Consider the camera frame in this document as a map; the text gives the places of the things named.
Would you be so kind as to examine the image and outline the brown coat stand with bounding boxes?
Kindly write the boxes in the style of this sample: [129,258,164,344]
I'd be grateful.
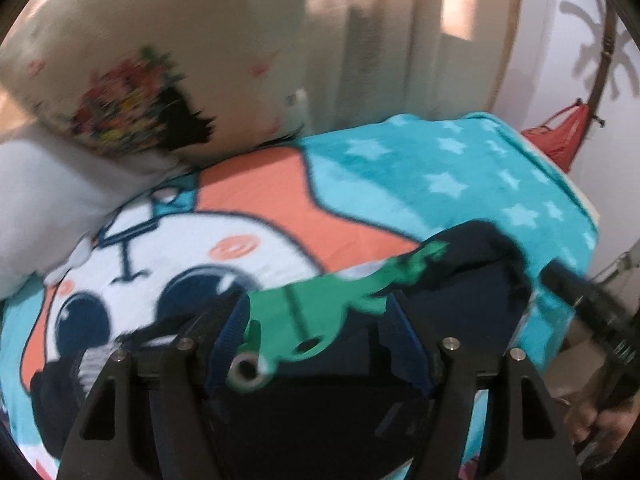
[592,5,620,128]

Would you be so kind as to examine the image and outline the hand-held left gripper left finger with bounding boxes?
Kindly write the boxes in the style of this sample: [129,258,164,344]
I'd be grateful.
[57,291,252,480]

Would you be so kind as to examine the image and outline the beige floral printed pillow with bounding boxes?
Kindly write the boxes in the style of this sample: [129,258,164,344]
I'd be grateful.
[0,0,313,168]

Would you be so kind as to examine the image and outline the teal cartoon printed blanket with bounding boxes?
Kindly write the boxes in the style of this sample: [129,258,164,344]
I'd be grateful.
[0,112,601,480]

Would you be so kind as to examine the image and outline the person's right hand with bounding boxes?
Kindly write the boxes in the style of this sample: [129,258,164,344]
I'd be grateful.
[564,385,637,461]

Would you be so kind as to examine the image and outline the red bag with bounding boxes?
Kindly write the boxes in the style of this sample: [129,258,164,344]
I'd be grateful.
[520,100,597,173]

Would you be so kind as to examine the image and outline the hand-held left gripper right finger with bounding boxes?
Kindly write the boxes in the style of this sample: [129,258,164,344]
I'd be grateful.
[386,291,572,480]

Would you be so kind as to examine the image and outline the beige curtain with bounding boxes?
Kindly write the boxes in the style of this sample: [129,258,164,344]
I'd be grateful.
[302,0,523,133]

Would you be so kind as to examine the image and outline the plain grey pillow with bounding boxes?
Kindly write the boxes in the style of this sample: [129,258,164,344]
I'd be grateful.
[0,125,182,302]

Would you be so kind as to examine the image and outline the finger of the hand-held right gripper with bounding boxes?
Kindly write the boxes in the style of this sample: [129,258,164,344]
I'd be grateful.
[539,259,603,323]

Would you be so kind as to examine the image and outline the navy pants with green print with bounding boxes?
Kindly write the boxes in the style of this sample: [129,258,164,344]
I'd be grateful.
[30,219,538,480]

